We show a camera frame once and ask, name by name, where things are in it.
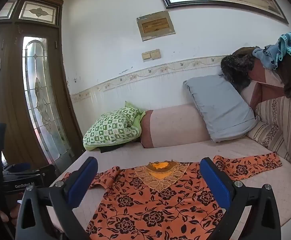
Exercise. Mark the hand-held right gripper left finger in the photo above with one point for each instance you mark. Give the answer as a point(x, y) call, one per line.
point(83, 180)

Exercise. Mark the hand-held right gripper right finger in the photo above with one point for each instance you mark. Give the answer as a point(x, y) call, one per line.
point(215, 182)

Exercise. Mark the orange floral pillow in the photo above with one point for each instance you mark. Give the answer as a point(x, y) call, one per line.
point(148, 205)

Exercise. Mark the person's left hand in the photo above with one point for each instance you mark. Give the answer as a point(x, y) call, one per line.
point(6, 215)

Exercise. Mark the black cloth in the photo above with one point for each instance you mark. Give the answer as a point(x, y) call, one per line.
point(110, 149)

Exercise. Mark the pink quilted mattress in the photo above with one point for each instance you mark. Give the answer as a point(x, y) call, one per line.
point(185, 150)

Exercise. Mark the green white patterned blanket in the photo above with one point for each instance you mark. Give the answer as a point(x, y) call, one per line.
point(110, 127)

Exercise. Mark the pink bolster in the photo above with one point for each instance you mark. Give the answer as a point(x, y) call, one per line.
point(175, 125)

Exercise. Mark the grey-blue pillow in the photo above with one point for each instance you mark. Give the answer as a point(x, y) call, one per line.
point(218, 107)

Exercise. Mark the striped floral cushion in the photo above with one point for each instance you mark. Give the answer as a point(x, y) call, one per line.
point(278, 130)

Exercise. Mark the wooden stained glass door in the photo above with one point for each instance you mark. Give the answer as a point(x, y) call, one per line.
point(15, 92)

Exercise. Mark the dark furry blanket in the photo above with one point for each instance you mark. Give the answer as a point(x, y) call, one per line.
point(235, 70)

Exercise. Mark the blue cloth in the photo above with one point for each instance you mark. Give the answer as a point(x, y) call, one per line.
point(266, 55)

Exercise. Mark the teal striped cloth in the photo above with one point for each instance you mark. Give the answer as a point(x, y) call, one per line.
point(289, 42)

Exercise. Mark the stained glass transom window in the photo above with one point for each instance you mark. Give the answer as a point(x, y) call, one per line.
point(38, 12)

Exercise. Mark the beige light switch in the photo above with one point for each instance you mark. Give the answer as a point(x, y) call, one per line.
point(155, 54)
point(146, 56)

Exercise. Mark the framed wall plaque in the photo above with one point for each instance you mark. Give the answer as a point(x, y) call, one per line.
point(155, 25)

